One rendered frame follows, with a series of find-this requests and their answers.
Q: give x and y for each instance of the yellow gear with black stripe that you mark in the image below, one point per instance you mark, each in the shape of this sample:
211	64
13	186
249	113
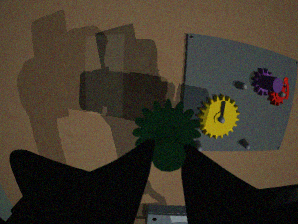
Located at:
214	109

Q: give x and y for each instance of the purple gear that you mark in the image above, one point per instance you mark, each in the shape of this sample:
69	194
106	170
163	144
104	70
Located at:
263	82

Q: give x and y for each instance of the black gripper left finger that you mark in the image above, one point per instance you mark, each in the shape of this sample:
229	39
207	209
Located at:
106	195

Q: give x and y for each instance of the red gear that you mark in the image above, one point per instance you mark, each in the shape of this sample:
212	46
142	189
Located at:
274	97

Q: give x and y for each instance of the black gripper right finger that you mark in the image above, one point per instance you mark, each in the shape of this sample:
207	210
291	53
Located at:
215	196

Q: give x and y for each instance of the dark green gear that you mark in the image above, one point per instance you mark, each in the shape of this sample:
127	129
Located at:
171	130

